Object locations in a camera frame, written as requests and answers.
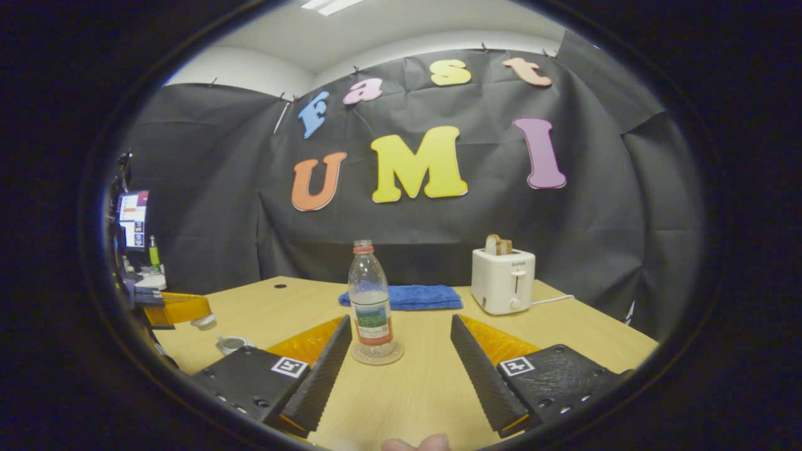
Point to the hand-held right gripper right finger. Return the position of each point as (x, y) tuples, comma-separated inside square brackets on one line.
[(479, 376)]

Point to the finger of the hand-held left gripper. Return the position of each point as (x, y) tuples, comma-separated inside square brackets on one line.
[(153, 299)]

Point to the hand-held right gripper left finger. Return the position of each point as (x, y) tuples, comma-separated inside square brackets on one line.
[(326, 373)]

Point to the white teacup lid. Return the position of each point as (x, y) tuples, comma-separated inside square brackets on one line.
[(203, 322)]

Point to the round brown coaster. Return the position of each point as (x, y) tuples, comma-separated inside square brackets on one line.
[(396, 356)]

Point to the clear plastic water bottle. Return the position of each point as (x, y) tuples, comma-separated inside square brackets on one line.
[(371, 300)]

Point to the white teacup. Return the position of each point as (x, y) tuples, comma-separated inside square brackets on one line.
[(233, 344)]

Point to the green bottle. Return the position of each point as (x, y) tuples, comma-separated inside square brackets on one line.
[(154, 257)]

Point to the white side desk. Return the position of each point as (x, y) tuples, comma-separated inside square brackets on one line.
[(151, 280)]

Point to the computer monitor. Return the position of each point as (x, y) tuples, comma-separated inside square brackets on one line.
[(133, 219)]

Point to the black backdrop cloth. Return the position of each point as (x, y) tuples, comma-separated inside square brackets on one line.
[(207, 188)]

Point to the white toaster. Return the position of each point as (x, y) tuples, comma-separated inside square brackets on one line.
[(501, 282)]

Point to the blue towel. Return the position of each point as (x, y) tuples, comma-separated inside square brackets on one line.
[(420, 297)]

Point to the toast slice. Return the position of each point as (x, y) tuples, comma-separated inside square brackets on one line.
[(498, 245)]

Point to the white ceiling light panel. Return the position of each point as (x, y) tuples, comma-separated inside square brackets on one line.
[(332, 5)]

